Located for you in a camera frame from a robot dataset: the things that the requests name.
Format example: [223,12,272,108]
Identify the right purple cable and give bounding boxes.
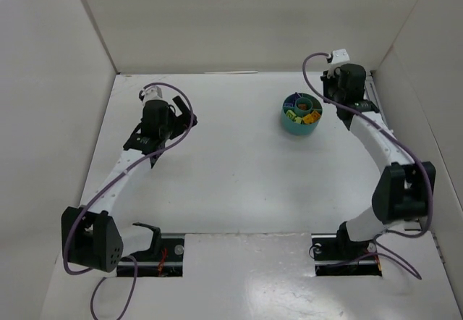
[302,51,435,280]

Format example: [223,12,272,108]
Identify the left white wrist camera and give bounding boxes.
[138,85,163,105]

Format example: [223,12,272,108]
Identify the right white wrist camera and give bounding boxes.
[326,49,350,78]

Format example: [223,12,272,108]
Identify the green square lego brick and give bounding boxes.
[286,110,297,120]

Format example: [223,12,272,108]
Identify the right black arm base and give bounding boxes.
[309,227,382,277]

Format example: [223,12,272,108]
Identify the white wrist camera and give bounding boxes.
[138,85,163,105]
[326,49,350,78]

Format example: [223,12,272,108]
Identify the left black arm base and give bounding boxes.
[110,223,185,277]

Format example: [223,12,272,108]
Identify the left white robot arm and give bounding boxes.
[61,94,197,275]

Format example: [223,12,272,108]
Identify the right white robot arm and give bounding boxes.
[321,63,436,248]

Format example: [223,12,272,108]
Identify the purple cable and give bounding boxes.
[302,51,435,280]
[63,83,195,320]

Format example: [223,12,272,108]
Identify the yellow orange lego brick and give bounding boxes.
[302,110,321,125]

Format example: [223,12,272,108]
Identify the teal divided round container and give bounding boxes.
[281,93,323,135]

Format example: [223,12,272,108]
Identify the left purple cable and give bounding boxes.
[63,83,195,320]

